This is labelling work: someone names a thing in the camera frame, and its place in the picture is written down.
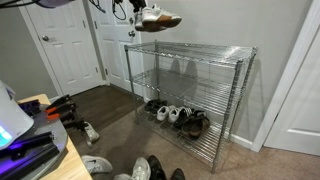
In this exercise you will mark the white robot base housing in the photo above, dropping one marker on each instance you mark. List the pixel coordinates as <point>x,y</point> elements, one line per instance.
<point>14,122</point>

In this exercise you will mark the white panel door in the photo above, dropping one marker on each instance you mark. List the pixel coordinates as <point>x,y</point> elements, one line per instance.
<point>65,36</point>
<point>113,22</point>

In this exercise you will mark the black striped sneaker on rack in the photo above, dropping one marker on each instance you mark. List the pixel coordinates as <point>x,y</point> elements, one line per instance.
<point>184,113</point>

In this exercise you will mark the wooden table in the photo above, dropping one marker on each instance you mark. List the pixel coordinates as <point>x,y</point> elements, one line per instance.
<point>67,165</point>

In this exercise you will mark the orange black clamps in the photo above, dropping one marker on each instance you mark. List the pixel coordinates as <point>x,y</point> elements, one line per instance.
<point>65,109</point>

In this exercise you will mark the black shoes on rack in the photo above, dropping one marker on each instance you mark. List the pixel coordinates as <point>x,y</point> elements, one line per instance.
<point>153,106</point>

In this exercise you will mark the white sneaker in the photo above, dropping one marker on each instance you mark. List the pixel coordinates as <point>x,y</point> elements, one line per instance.
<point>163,112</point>
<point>139,21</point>
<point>91,132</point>
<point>156,18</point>
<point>174,115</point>

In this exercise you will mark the chrome wire shoe rack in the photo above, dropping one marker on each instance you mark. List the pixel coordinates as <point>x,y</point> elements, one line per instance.
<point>209,78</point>

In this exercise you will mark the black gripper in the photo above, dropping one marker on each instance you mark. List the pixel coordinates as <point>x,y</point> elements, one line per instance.
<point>138,4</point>

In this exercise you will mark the dark shoe on floor right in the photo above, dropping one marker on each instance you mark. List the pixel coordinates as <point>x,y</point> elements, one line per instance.
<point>178,175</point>

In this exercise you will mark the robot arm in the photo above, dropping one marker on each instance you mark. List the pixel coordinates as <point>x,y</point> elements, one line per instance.
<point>50,4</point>

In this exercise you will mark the dark brown sandals on rack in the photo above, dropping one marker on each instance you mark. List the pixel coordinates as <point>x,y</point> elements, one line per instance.
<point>196,125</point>

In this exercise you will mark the grey sneaker on floor left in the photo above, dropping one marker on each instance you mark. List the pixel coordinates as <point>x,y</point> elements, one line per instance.
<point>95,164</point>

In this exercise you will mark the grey sneaker on floor middle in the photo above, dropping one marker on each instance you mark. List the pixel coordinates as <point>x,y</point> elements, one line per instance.
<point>141,171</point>

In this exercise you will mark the white panel door middle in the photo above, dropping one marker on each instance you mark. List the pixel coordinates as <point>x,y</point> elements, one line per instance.
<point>113,22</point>

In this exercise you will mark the black shoe on floor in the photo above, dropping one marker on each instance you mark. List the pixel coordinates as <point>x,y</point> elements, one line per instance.
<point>157,172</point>

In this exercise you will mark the grey round base plate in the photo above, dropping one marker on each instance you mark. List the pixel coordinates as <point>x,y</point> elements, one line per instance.
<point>37,152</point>

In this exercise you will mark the white sneaker front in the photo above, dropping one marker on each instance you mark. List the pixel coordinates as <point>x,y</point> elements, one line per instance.
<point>156,18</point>

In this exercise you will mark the white door right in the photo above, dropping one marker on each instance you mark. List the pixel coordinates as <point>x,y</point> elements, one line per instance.
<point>297,126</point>

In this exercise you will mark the grey sneaker on floor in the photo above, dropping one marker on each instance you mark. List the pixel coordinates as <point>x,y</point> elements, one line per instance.
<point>95,164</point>
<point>141,171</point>

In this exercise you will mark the white panel door left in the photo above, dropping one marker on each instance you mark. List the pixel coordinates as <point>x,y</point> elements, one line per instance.
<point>65,36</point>

